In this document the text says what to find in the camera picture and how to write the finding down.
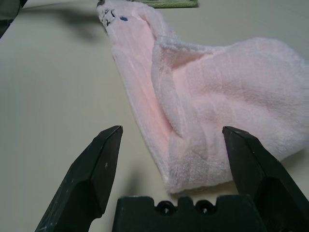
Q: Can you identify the green terry towel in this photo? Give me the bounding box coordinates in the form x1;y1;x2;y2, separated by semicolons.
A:
142;0;200;9

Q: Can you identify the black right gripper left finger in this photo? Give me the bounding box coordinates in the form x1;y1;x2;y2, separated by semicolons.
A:
35;125;124;232

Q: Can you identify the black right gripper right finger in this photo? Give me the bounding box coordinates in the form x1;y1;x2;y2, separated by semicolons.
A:
222;126;309;232

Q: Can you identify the pink terry towel with embroidery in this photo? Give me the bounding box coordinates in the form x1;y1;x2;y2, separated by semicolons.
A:
96;0;309;195

